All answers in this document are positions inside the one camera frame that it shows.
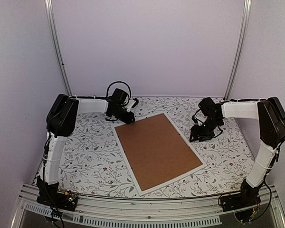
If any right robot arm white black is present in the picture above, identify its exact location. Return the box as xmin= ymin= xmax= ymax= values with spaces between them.
xmin=189 ymin=97 xmax=285 ymax=207

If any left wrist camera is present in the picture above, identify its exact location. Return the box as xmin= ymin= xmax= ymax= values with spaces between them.
xmin=125 ymin=98 xmax=139 ymax=112

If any aluminium front rail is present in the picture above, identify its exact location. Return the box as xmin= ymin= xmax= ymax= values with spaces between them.
xmin=14 ymin=184 xmax=285 ymax=228

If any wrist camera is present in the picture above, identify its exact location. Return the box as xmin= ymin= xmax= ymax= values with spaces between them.
xmin=198 ymin=97 xmax=218 ymax=117
xmin=125 ymin=98 xmax=139 ymax=112

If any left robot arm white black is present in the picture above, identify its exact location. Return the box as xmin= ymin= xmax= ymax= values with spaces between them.
xmin=37 ymin=88 xmax=139 ymax=206

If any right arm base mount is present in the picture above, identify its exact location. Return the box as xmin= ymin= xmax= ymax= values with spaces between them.
xmin=218 ymin=183 xmax=273 ymax=224

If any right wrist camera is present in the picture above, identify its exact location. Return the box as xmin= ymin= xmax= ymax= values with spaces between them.
xmin=198 ymin=97 xmax=218 ymax=117

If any aluminium corner post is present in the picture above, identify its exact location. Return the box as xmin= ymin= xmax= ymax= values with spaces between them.
xmin=44 ymin=0 xmax=73 ymax=96
xmin=223 ymin=0 xmax=252 ymax=100

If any left aluminium corner post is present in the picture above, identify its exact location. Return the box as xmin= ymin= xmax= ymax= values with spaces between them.
xmin=44 ymin=0 xmax=73 ymax=96

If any brown cardboard backing board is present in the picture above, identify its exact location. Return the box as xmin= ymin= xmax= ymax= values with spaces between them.
xmin=114 ymin=114 xmax=203 ymax=192

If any white picture frame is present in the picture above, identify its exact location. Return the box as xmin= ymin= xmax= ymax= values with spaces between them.
xmin=112 ymin=112 xmax=207 ymax=197

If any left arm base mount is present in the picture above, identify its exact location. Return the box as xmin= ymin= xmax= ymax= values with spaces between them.
xmin=37 ymin=176 xmax=78 ymax=211

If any right aluminium corner post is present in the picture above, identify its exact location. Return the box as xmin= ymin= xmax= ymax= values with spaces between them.
xmin=223 ymin=0 xmax=252 ymax=100

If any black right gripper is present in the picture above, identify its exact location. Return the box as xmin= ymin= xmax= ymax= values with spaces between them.
xmin=190 ymin=117 xmax=222 ymax=142

